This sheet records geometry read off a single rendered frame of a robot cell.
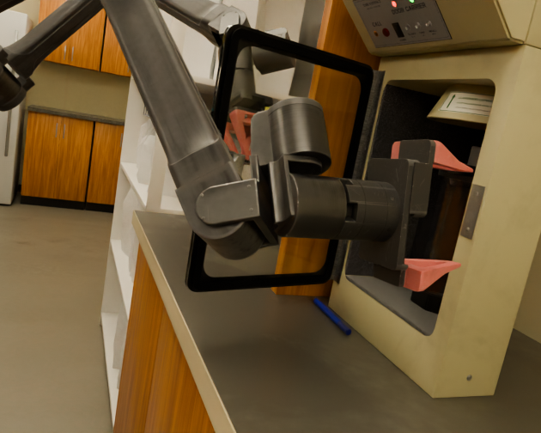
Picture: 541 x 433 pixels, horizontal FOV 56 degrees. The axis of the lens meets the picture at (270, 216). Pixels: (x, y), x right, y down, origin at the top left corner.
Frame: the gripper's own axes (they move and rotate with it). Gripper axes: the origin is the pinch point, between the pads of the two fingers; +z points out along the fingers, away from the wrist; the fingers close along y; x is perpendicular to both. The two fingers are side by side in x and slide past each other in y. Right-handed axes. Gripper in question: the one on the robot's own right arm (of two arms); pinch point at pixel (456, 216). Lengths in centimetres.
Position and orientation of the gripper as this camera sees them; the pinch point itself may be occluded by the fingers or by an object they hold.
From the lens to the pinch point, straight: 55.7
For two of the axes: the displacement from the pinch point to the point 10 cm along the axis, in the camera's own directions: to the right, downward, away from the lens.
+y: 1.0, -9.9, -0.8
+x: -3.8, -1.1, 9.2
